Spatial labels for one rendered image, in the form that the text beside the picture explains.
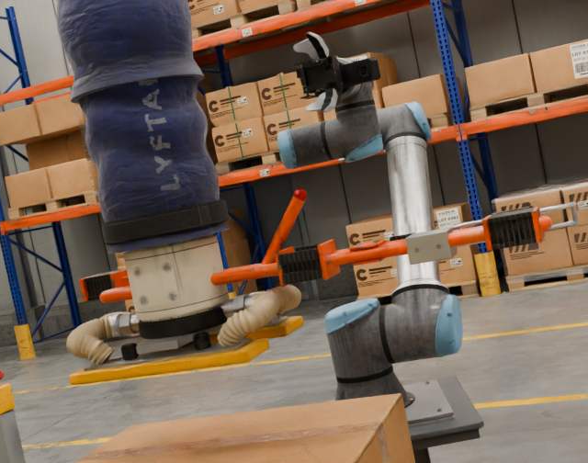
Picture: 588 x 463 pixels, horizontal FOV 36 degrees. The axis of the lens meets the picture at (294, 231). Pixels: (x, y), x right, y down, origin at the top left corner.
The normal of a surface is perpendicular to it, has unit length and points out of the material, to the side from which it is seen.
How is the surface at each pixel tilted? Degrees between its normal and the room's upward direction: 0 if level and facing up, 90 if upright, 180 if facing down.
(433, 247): 90
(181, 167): 74
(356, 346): 92
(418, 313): 57
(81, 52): 100
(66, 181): 90
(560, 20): 90
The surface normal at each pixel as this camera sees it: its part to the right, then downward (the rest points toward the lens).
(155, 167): 0.17, -0.24
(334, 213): -0.37, 0.12
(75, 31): -0.65, 0.19
